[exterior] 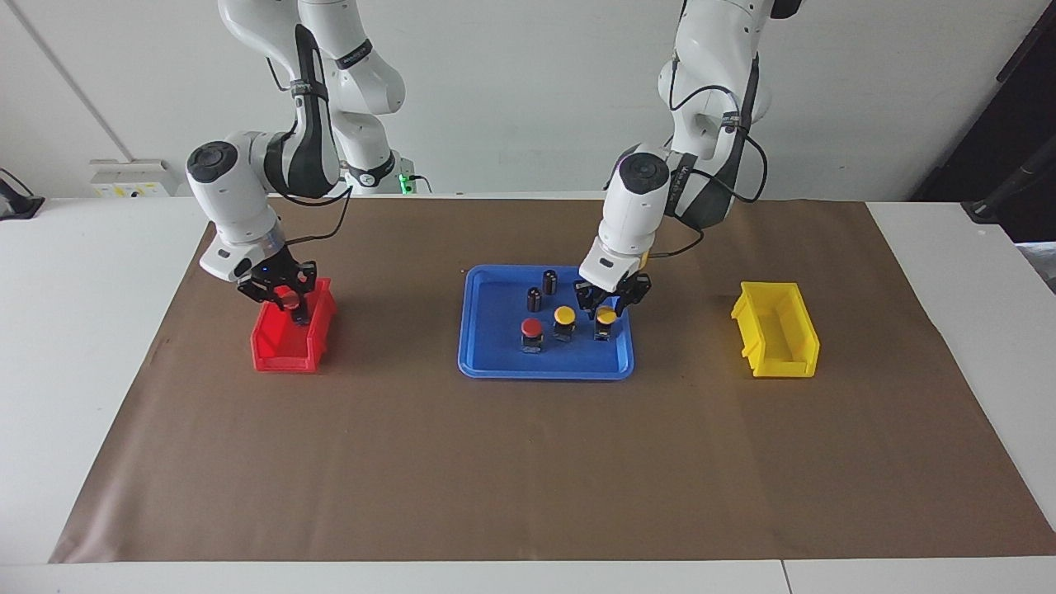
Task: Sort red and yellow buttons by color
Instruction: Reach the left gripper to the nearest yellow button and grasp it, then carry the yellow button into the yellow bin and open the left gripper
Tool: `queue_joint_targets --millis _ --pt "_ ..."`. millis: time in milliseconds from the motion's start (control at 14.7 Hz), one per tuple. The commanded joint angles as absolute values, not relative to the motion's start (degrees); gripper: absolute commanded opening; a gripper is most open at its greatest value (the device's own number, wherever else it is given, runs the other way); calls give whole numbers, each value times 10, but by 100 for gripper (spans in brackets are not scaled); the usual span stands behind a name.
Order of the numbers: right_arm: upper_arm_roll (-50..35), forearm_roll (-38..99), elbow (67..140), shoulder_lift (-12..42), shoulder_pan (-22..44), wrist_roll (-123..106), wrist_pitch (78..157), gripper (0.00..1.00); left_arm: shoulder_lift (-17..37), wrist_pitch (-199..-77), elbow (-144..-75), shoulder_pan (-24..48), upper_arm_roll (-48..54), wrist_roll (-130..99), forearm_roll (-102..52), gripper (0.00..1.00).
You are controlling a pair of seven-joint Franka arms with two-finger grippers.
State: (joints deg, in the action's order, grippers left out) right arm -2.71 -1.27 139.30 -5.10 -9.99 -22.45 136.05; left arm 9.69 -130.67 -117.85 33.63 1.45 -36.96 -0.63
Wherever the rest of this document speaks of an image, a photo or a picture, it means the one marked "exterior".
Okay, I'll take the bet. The red plastic bin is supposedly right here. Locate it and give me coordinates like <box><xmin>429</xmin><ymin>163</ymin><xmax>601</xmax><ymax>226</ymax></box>
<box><xmin>250</xmin><ymin>276</ymin><xmax>337</xmax><ymax>374</ymax></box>

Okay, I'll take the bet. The brown paper mat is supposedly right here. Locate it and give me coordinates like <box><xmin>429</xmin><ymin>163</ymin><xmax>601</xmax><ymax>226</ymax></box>
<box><xmin>48</xmin><ymin>196</ymin><xmax>1056</xmax><ymax>564</ymax></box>

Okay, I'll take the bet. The yellow plastic bin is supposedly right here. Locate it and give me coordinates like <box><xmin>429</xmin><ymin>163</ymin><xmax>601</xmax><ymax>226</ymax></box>
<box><xmin>730</xmin><ymin>281</ymin><xmax>821</xmax><ymax>379</ymax></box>

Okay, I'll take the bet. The white wall power box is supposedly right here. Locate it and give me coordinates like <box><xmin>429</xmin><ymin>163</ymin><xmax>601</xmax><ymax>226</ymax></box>
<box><xmin>89</xmin><ymin>159</ymin><xmax>182</xmax><ymax>199</ymax></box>

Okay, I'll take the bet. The blue plastic tray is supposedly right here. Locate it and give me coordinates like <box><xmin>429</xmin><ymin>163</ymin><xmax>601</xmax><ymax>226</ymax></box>
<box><xmin>458</xmin><ymin>264</ymin><xmax>636</xmax><ymax>380</ymax></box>

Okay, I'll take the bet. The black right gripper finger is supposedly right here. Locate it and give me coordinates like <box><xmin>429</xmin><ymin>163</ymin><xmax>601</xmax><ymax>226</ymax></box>
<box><xmin>238</xmin><ymin>276</ymin><xmax>285</xmax><ymax>306</ymax></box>
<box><xmin>285</xmin><ymin>262</ymin><xmax>318</xmax><ymax>327</ymax></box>

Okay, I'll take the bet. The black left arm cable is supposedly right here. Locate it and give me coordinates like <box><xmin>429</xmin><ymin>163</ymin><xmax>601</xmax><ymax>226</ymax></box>
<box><xmin>643</xmin><ymin>54</ymin><xmax>770</xmax><ymax>261</ymax></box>

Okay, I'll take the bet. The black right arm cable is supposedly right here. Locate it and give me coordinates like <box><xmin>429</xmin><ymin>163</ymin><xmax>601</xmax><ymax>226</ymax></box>
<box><xmin>264</xmin><ymin>54</ymin><xmax>354</xmax><ymax>247</ymax></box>

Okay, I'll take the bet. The dark panel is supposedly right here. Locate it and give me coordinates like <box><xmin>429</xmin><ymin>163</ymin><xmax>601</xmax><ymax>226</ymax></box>
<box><xmin>912</xmin><ymin>21</ymin><xmax>1056</xmax><ymax>244</ymax></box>

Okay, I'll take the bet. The black device with cable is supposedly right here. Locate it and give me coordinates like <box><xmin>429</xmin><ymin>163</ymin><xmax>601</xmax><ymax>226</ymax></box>
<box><xmin>0</xmin><ymin>169</ymin><xmax>46</xmax><ymax>222</ymax></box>

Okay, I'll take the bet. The black stand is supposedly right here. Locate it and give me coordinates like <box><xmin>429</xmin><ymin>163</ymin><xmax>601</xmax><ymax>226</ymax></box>
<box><xmin>961</xmin><ymin>136</ymin><xmax>1056</xmax><ymax>225</ymax></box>

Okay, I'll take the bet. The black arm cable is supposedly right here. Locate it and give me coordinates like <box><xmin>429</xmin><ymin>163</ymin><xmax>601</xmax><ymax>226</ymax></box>
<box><xmin>643</xmin><ymin>54</ymin><xmax>770</xmax><ymax>261</ymax></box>
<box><xmin>264</xmin><ymin>54</ymin><xmax>354</xmax><ymax>247</ymax></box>

